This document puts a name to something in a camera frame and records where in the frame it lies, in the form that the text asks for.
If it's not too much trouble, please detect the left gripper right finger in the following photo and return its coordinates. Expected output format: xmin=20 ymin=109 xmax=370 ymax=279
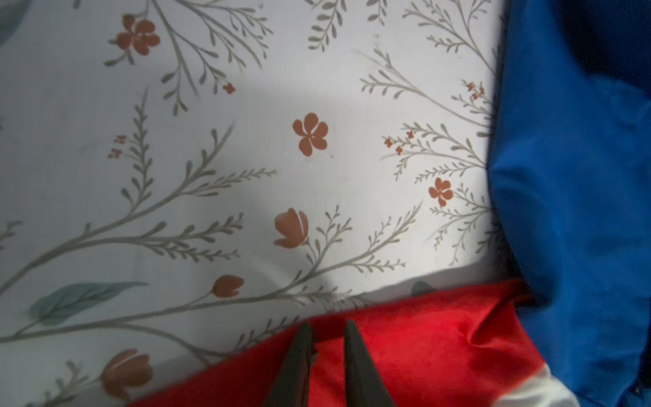
xmin=344 ymin=321 xmax=395 ymax=407

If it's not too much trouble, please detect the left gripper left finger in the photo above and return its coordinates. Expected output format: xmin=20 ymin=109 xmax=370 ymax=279
xmin=263 ymin=324 xmax=318 ymax=407

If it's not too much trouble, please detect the blue red white jacket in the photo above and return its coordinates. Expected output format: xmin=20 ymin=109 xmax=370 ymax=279
xmin=140 ymin=1 xmax=650 ymax=406

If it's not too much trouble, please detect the floral table mat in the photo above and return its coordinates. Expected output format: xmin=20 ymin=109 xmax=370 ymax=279
xmin=1 ymin=1 xmax=508 ymax=406

